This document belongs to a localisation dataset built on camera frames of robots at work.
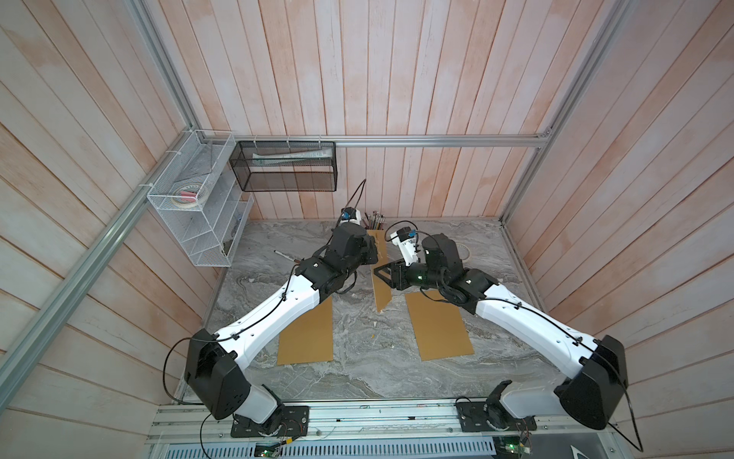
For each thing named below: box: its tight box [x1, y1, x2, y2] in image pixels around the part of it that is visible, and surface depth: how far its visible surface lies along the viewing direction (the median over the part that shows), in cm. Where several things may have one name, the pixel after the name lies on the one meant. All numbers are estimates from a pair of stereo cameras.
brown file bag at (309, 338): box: [277, 296, 334, 366], surface depth 88 cm
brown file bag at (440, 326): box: [405, 289, 475, 362], surface depth 90 cm
